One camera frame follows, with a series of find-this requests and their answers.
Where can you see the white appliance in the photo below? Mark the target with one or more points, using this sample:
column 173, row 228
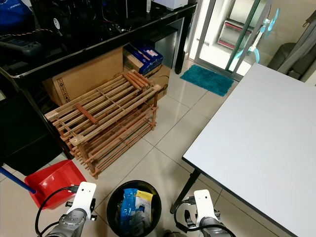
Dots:
column 170, row 4

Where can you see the teal plastic hanger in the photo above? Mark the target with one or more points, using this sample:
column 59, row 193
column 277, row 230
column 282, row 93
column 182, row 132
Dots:
column 270, row 23

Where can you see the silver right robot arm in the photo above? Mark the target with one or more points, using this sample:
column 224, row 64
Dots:
column 213, row 230

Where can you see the single loose wooden slat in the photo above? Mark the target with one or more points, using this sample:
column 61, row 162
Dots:
column 86, row 113

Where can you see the black round rubbish bin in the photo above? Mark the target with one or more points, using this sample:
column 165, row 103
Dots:
column 111, row 210

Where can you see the blue bag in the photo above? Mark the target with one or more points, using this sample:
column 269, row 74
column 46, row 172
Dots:
column 12, row 15

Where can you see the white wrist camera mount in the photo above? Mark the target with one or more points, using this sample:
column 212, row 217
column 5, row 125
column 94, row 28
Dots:
column 85, row 193
column 205, row 202

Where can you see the bundle of wooden slats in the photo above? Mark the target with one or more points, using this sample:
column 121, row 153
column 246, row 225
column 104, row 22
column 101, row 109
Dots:
column 136, row 80

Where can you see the glossy black desk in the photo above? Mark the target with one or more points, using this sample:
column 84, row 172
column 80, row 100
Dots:
column 103, row 44

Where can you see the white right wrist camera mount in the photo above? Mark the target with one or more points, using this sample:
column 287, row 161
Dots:
column 205, row 202

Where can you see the teal floor mat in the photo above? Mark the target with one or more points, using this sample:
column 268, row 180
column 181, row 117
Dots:
column 207, row 79

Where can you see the large brown cardboard box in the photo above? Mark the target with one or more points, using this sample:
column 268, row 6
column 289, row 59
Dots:
column 84, row 76

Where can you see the black table leg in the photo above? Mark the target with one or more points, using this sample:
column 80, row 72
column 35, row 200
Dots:
column 185, row 191

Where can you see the dark grey bin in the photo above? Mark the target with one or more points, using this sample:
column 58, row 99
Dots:
column 284, row 52

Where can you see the blue plastic packet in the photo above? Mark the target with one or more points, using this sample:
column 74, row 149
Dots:
column 128, row 205

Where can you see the aluminium sliding door frame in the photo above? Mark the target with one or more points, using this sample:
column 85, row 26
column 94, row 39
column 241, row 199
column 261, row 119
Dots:
column 206, row 24

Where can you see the wooden slatted shoe rack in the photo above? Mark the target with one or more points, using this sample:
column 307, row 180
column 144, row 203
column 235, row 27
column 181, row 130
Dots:
column 76, row 141

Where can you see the blue printed box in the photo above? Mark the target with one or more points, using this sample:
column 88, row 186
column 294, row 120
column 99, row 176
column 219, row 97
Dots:
column 145, row 57

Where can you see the black power strip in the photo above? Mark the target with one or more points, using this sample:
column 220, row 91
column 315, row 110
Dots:
column 22, row 47

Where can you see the red plastic dustpan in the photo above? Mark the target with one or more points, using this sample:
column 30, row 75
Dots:
column 54, row 180

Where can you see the black cooling fan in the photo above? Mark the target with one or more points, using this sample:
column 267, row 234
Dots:
column 55, row 23

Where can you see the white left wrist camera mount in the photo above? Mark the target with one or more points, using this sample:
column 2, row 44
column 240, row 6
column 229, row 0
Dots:
column 85, row 193

